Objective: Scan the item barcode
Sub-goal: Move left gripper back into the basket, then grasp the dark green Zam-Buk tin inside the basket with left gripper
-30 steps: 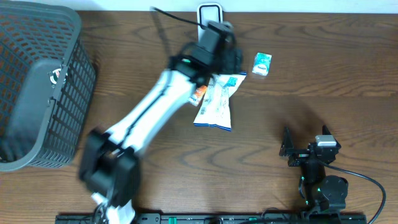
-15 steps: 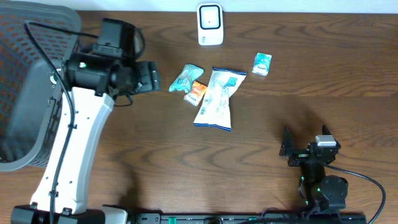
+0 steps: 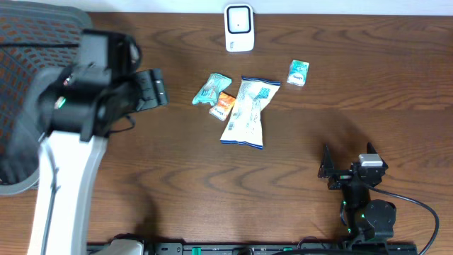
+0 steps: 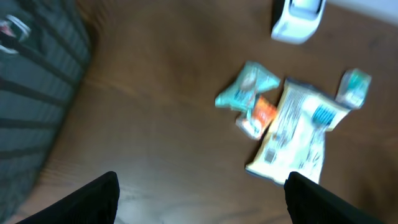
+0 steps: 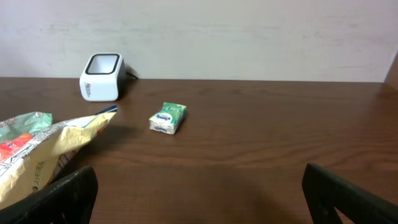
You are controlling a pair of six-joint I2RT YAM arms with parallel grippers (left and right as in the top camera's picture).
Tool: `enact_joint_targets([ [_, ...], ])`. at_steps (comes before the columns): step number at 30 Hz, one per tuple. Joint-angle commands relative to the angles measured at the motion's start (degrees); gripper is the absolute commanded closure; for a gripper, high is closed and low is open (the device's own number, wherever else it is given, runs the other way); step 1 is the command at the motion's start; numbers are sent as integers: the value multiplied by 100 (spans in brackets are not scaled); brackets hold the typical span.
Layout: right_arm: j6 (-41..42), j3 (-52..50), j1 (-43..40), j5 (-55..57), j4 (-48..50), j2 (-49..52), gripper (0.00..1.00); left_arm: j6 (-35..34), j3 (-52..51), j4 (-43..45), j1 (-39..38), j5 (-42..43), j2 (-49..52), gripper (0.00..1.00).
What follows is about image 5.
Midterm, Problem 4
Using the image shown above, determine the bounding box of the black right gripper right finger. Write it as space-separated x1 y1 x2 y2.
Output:
302 163 397 224

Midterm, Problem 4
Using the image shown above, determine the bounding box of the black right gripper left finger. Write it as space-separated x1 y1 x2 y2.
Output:
1 166 98 224

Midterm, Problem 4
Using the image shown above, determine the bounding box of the white blue snack bag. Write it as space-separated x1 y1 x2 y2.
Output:
1 105 118 208

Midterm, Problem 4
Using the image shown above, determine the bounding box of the orange white tissue pack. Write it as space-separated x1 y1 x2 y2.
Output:
0 133 33 162

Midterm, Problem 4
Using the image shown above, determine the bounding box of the teal snack packet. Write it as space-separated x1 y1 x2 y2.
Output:
1 111 53 143

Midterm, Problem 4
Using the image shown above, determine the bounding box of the green white tissue pack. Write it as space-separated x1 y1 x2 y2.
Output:
149 102 187 134

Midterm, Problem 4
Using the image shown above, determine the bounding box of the white barcode scanner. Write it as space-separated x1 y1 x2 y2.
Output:
79 53 126 101

